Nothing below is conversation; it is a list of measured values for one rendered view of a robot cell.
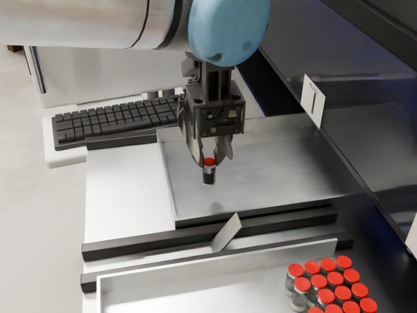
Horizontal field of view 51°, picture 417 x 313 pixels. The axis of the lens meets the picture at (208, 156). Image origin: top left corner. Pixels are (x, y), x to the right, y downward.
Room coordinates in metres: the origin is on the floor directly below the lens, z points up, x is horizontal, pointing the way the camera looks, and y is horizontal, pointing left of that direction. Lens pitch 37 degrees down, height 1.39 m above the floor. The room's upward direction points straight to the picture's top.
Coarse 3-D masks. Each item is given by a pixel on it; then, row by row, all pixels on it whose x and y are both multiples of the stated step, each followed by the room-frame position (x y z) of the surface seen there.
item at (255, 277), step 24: (336, 240) 0.43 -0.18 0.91; (192, 264) 0.39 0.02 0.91; (216, 264) 0.39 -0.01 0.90; (240, 264) 0.40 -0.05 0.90; (264, 264) 0.41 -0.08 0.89; (288, 264) 0.41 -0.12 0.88; (120, 288) 0.37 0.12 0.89; (144, 288) 0.37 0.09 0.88; (168, 288) 0.37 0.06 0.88; (192, 288) 0.37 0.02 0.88; (216, 288) 0.37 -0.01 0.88; (240, 288) 0.37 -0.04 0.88; (264, 288) 0.37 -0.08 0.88; (120, 312) 0.33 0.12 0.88; (144, 312) 0.33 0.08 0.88; (168, 312) 0.33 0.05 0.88; (192, 312) 0.33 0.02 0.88; (216, 312) 0.33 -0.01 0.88; (240, 312) 0.33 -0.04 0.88; (264, 312) 0.33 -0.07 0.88; (288, 312) 0.33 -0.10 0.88
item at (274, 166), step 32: (256, 128) 0.76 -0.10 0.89; (288, 128) 0.77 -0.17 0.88; (192, 160) 0.66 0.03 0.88; (224, 160) 0.66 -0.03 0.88; (256, 160) 0.66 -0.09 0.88; (288, 160) 0.66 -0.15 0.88; (320, 160) 0.66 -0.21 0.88; (192, 192) 0.57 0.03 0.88; (224, 192) 0.57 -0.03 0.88; (256, 192) 0.57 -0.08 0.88; (288, 192) 0.57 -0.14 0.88; (320, 192) 0.57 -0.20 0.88; (352, 192) 0.57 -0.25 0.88; (192, 224) 0.47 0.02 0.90
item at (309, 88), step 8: (304, 80) 0.69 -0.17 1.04; (304, 88) 0.68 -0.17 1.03; (312, 88) 0.65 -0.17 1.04; (304, 96) 0.68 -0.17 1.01; (312, 96) 0.65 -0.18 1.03; (320, 96) 0.62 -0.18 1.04; (304, 104) 0.67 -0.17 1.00; (312, 104) 0.64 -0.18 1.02; (320, 104) 0.61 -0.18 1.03; (320, 112) 0.61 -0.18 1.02; (320, 120) 0.61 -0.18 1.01
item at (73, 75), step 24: (24, 48) 1.01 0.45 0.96; (48, 48) 0.99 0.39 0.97; (72, 48) 1.01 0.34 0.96; (96, 48) 1.03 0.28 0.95; (48, 72) 0.99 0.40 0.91; (72, 72) 1.01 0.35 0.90; (96, 72) 1.03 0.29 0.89; (120, 72) 1.05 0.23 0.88; (144, 72) 1.07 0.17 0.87; (168, 72) 1.09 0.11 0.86; (48, 96) 0.99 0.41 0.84; (72, 96) 1.00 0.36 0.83; (96, 96) 1.02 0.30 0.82; (120, 96) 1.05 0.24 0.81
